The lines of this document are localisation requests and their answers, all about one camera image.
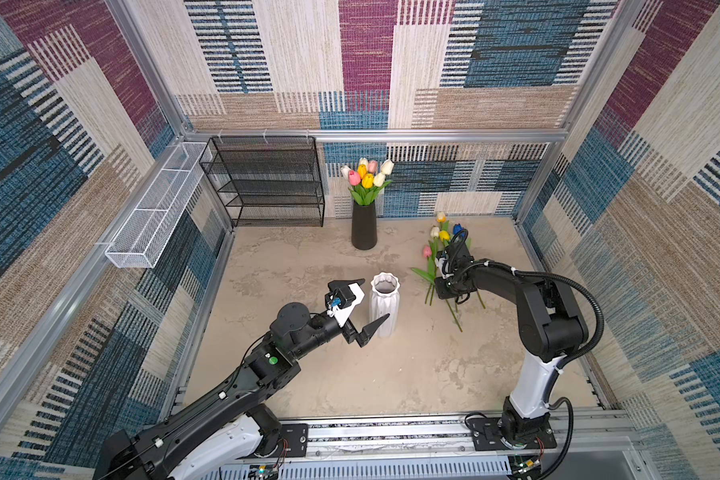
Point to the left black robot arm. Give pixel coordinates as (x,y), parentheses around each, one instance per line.
(231,421)

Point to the aluminium rail with cable duct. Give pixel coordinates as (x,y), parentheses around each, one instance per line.
(593,444)

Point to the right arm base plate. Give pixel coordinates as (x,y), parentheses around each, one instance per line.
(499,434)

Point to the white ribbed ceramic vase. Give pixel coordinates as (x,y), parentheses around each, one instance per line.
(385,299)

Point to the blue tulip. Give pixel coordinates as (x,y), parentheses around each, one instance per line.
(456,229)

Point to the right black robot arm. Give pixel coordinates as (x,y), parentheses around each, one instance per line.
(550,327)

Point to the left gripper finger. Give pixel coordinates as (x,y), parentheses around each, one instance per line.
(338,284)
(368,331)

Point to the black wire shelf rack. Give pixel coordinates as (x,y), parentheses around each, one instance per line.
(266,181)

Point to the black cylindrical vase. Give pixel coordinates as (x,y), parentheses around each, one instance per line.
(364,226)

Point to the cream white tulip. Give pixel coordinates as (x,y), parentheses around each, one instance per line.
(387,167)

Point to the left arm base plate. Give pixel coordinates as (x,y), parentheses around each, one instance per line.
(290,439)

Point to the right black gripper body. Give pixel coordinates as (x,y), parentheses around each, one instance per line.
(448,288)

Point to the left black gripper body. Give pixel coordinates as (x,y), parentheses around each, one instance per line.
(348,333)

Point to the white wire mesh basket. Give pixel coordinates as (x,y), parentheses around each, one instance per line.
(142,239)

